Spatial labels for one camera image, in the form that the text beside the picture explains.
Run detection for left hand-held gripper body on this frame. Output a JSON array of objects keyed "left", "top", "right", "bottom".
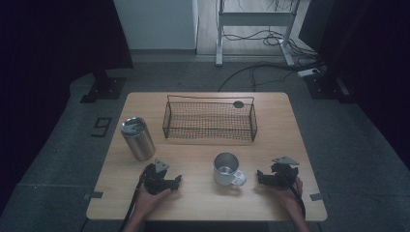
[{"left": 141, "top": 158, "right": 172, "bottom": 196}]

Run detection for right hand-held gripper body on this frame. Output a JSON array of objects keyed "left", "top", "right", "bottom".
[{"left": 270, "top": 156, "right": 301, "bottom": 189}]

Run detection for person's left hand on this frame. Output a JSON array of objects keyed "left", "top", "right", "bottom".
[{"left": 133, "top": 188, "right": 172, "bottom": 218}]

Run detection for person's right hand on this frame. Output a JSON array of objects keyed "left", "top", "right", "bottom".
[{"left": 272, "top": 177, "right": 305, "bottom": 212}]

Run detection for silver metal mug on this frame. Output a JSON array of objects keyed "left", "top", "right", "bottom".
[{"left": 213, "top": 152, "right": 248, "bottom": 188}]

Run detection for steel tumbler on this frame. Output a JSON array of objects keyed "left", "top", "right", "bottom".
[{"left": 120, "top": 116, "right": 157, "bottom": 162}]

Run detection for black stand base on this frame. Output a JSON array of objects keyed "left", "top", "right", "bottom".
[
  {"left": 304, "top": 72, "right": 352, "bottom": 104},
  {"left": 79, "top": 69, "right": 127, "bottom": 104}
]

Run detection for white power strip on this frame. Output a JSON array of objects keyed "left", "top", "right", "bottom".
[{"left": 297, "top": 67, "right": 322, "bottom": 78}]

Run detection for dark curtain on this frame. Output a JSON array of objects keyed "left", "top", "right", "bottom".
[
  {"left": 298, "top": 0, "right": 410, "bottom": 162},
  {"left": 0, "top": 0, "right": 135, "bottom": 214}
]

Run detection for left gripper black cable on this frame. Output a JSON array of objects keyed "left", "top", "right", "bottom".
[{"left": 119, "top": 163, "right": 156, "bottom": 232}]

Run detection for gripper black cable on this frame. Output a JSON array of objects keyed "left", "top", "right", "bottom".
[
  {"left": 280, "top": 172, "right": 307, "bottom": 218},
  {"left": 119, "top": 163, "right": 156, "bottom": 232}
]

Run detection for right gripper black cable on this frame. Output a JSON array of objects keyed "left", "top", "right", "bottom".
[{"left": 280, "top": 172, "right": 307, "bottom": 218}]

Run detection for black wire mesh basket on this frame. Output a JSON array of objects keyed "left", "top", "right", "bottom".
[{"left": 161, "top": 94, "right": 258, "bottom": 142}]

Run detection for black floor cables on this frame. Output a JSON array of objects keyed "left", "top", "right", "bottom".
[{"left": 218, "top": 28, "right": 325, "bottom": 93}]

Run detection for white desk frame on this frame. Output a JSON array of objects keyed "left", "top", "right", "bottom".
[{"left": 215, "top": 0, "right": 303, "bottom": 68}]

